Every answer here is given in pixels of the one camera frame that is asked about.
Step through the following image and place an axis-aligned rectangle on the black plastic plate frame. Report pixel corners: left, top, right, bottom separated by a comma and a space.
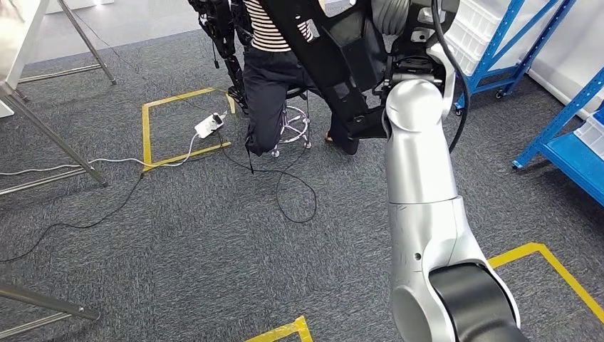
259, 0, 392, 140

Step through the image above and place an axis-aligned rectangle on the blue wheeled shelf rack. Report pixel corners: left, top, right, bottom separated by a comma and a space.
452, 0, 578, 117

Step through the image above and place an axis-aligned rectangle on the chrome stool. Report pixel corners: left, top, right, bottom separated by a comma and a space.
271, 87, 313, 158

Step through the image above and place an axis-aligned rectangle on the person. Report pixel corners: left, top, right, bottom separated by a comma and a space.
243, 0, 360, 158

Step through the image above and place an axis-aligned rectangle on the white power strip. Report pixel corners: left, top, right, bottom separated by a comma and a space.
194, 113, 223, 140

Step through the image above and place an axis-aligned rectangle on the yellow floor tape square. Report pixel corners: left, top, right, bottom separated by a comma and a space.
488, 243, 604, 324
244, 315, 314, 342
141, 87, 236, 173

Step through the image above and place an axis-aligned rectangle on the white plastic bin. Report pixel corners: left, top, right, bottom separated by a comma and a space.
452, 0, 502, 44
445, 26, 484, 78
573, 110, 604, 159

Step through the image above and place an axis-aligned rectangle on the stainless steel table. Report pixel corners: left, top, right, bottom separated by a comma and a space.
0, 0, 118, 197

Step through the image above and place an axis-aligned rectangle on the black floor cable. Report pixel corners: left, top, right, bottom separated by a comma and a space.
0, 173, 145, 264
217, 127, 318, 224

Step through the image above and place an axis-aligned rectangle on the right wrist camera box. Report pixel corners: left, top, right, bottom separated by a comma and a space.
394, 0, 461, 76

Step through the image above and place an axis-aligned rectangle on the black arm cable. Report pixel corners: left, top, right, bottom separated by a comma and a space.
430, 0, 472, 155

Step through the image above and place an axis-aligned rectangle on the white floor cable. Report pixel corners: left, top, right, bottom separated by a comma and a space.
0, 133, 202, 177

